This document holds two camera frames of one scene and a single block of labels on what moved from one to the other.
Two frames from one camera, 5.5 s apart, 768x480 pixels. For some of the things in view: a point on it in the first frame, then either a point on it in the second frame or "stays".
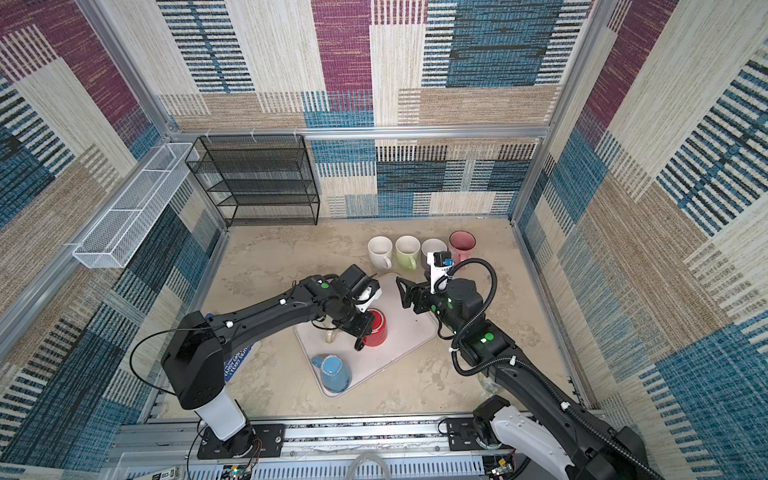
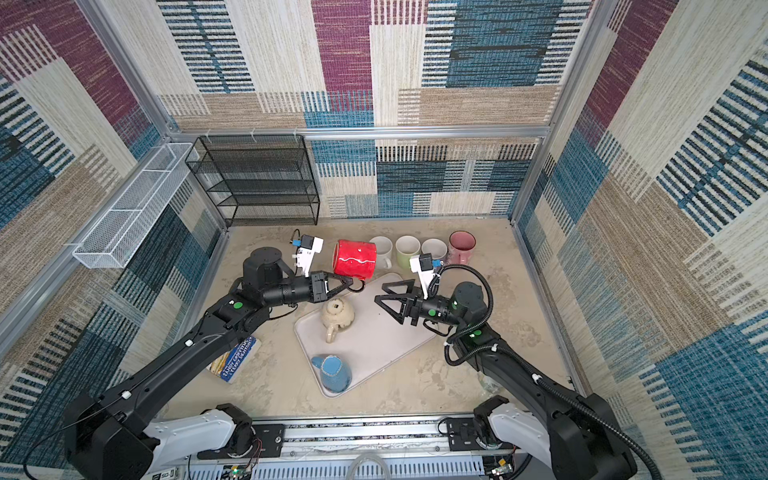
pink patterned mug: x=462 y=244 stays
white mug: x=380 y=249 stays
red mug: x=378 y=335 -> x=355 y=258
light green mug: x=407 y=252 stays
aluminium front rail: x=373 y=449 stays
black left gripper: x=364 y=328 -> x=318 y=288
